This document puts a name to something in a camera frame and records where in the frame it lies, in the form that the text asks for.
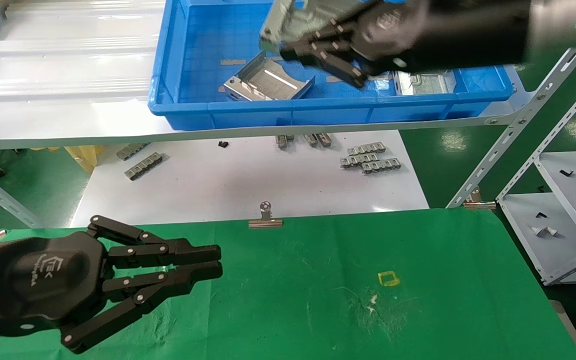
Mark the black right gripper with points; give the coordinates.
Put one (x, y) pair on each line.
(393, 30)

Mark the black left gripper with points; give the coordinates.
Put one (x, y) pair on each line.
(43, 280)

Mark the curved-edge sheet metal bracket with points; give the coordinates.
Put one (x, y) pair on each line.
(293, 25)

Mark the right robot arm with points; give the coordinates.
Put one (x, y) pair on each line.
(493, 30)

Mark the large blue plastic bin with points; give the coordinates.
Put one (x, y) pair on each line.
(268, 112)

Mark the small metal strip part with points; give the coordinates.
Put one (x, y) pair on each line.
(380, 166)
(132, 151)
(366, 149)
(143, 167)
(324, 140)
(358, 160)
(311, 140)
(282, 142)

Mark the silver binder clip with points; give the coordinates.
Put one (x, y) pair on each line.
(265, 223)
(478, 204)

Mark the yellow plastic bag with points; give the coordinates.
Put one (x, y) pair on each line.
(85, 157)

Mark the green table cloth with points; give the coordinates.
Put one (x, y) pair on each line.
(318, 300)

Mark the white slotted metal rack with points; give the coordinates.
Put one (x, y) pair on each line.
(518, 120)

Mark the yellow tape square marker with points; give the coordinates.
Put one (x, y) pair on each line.
(381, 279)

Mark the small white scrap piece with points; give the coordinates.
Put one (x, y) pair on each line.
(543, 231)

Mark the sheet metal bracket part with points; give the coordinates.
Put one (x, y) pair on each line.
(428, 85)
(268, 80)

